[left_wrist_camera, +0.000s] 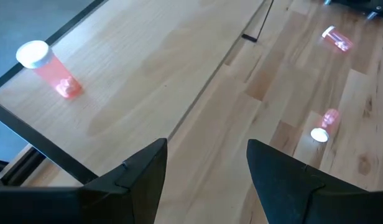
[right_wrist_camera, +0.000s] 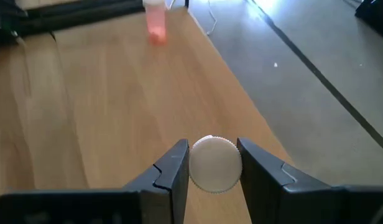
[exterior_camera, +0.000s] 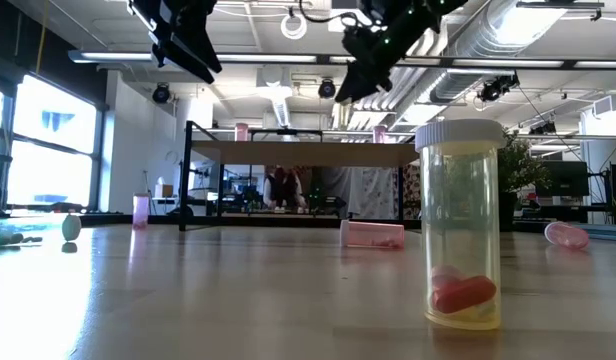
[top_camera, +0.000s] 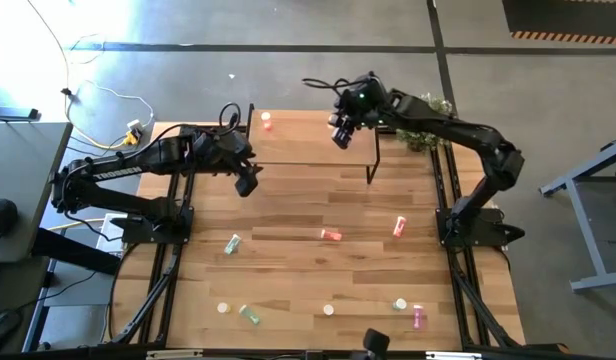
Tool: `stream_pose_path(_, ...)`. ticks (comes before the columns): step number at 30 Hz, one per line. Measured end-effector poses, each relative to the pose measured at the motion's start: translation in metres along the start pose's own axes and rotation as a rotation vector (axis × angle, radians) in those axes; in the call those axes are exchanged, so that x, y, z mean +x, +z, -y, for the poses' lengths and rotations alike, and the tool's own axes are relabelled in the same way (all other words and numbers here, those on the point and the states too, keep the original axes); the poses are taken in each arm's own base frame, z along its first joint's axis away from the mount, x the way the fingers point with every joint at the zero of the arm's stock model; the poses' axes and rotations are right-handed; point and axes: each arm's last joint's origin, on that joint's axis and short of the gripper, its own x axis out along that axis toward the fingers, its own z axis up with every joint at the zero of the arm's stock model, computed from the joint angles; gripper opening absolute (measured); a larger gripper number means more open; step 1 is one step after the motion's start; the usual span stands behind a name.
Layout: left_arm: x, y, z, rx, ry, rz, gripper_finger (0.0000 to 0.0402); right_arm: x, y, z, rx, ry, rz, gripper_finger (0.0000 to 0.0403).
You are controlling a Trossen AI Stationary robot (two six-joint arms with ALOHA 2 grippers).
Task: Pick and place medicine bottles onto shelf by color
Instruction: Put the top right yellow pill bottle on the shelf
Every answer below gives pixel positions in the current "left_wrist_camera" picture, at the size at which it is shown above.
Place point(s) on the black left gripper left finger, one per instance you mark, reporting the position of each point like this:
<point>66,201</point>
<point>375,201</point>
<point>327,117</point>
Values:
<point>138,186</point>

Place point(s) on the red medicine bottle white cap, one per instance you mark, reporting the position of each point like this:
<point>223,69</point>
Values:
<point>326,123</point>
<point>337,39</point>
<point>51,71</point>

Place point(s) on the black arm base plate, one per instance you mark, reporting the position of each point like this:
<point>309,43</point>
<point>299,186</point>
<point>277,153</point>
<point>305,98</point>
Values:
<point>353,3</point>

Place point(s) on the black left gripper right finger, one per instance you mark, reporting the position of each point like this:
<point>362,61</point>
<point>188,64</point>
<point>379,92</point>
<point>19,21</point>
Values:
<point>288,193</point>

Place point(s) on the wooden shelf black metal legs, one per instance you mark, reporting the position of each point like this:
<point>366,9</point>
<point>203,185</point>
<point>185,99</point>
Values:
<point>132,77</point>

